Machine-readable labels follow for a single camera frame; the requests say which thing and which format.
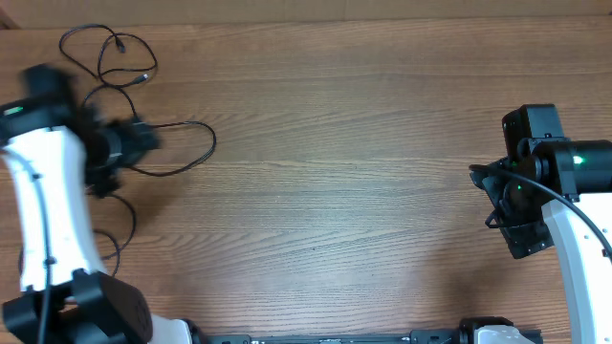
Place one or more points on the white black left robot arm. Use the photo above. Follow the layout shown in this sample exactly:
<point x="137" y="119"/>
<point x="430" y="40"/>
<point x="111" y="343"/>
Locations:
<point x="57" y="151"/>

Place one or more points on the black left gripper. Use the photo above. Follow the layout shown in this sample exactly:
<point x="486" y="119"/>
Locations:
<point x="121" y="151"/>

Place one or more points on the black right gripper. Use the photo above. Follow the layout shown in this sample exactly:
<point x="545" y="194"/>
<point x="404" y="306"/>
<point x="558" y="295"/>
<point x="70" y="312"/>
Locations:
<point x="528" y="239"/>

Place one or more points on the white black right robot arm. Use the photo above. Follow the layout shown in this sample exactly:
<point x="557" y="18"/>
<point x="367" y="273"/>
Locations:
<point x="550" y="191"/>

